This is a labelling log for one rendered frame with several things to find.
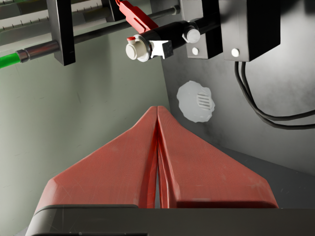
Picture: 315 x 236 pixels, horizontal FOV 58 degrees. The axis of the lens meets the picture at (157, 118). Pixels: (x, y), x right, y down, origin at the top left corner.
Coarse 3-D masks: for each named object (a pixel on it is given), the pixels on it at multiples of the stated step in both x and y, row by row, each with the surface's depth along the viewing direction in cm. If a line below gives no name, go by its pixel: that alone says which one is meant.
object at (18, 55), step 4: (16, 52) 39; (20, 52) 39; (24, 52) 40; (4, 56) 38; (8, 56) 39; (12, 56) 39; (16, 56) 39; (20, 56) 39; (24, 56) 39; (0, 60) 38; (4, 60) 38; (8, 60) 38; (12, 60) 39; (16, 60) 39; (20, 60) 39; (24, 60) 40; (0, 64) 38; (4, 64) 38; (8, 64) 39; (12, 64) 39
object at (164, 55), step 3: (165, 42) 26; (168, 42) 26; (162, 45) 25; (165, 45) 26; (168, 45) 26; (171, 45) 26; (162, 48) 25; (165, 48) 26; (168, 48) 26; (162, 51) 26; (165, 51) 26; (168, 51) 26; (171, 51) 26; (165, 54) 26; (168, 54) 26; (171, 54) 26; (165, 57) 26
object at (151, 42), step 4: (148, 40) 28; (152, 40) 28; (156, 40) 27; (160, 40) 27; (164, 40) 26; (168, 40) 26; (152, 44) 28; (156, 44) 27; (160, 44) 27; (152, 48) 28; (156, 48) 27; (160, 48) 27; (152, 52) 28; (156, 52) 28; (160, 52) 27; (172, 52) 26; (152, 56) 28
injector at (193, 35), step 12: (216, 12) 36; (168, 24) 31; (180, 24) 31; (192, 24) 32; (204, 24) 33; (216, 24) 35; (144, 36) 28; (156, 36) 29; (168, 36) 29; (180, 36) 30; (192, 36) 29; (144, 60) 29
